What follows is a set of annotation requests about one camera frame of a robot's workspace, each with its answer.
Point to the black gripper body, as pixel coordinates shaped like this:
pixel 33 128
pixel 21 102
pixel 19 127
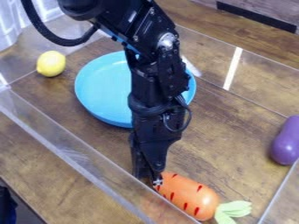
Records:
pixel 160 124

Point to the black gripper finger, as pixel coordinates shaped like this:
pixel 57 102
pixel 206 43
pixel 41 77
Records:
pixel 156 155
pixel 140 154

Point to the orange toy carrot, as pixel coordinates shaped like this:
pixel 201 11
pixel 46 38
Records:
pixel 198 200

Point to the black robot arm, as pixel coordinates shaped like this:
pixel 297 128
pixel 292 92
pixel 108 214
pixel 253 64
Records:
pixel 140 25

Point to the blue round plate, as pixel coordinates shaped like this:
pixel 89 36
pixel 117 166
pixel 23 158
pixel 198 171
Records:
pixel 103 88

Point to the purple toy eggplant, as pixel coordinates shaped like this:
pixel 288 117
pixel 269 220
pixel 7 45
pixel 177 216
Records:
pixel 285 148

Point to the yellow toy lemon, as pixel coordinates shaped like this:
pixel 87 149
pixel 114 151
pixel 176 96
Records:
pixel 51 64

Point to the white curtain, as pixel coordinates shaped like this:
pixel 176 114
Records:
pixel 14 19

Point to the clear acrylic enclosure wall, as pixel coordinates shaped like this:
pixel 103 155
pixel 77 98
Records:
pixel 66 162

